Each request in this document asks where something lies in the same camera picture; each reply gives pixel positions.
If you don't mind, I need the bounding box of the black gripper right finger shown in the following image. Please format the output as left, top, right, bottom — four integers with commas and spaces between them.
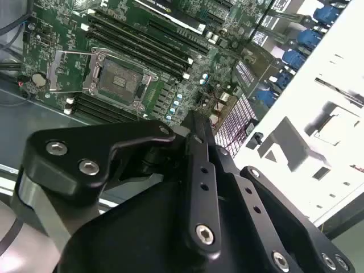
200, 113, 356, 273

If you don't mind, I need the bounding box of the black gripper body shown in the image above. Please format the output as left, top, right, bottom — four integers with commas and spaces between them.
52, 181, 265, 273

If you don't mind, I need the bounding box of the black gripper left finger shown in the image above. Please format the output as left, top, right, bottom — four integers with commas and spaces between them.
13, 109, 224, 261

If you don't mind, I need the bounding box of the metal socket cover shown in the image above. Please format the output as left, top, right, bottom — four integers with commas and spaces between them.
46, 49, 101, 94

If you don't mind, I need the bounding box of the silver CPU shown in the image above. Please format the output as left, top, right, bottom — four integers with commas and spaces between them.
318, 109, 361, 143

